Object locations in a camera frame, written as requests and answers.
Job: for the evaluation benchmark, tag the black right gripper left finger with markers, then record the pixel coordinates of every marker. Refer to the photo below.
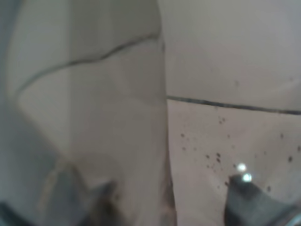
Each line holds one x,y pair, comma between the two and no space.
60,195

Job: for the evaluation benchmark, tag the brown translucent water bottle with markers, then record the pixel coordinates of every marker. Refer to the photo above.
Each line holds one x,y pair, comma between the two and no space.
82,83

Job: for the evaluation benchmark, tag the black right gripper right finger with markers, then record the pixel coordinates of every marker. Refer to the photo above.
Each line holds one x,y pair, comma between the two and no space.
247,205

